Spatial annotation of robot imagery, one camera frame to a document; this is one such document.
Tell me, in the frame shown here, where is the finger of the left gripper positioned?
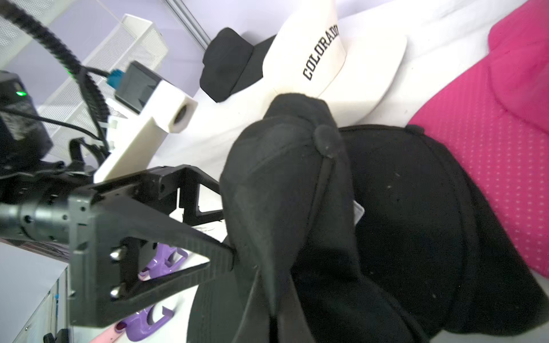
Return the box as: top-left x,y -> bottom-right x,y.
92,164 -> 224,227

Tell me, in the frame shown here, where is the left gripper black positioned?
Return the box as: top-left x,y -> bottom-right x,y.
1,173 -> 234,327

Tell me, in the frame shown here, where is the cream Colorado cap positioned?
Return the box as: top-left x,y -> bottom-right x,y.
262,1 -> 407,127

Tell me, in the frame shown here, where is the black cap with white logo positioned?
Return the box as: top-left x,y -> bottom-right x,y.
186,123 -> 549,343

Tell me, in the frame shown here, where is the pink cap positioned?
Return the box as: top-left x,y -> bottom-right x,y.
410,1 -> 548,276

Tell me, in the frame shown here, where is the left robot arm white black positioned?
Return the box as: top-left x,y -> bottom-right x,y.
1,62 -> 234,327

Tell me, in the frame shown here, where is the purple pink garden fork upper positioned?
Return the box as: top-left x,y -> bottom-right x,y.
139,243 -> 189,281

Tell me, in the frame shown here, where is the purple pink garden fork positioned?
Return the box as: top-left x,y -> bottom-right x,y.
91,305 -> 174,343
139,243 -> 189,281

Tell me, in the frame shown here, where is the purple pink garden fork lower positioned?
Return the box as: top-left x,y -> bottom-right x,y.
91,305 -> 174,343

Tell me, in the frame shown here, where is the white two-tier mesh shelf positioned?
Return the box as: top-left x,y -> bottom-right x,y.
1,1 -> 168,133

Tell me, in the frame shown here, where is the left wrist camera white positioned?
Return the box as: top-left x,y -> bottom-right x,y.
94,61 -> 198,184

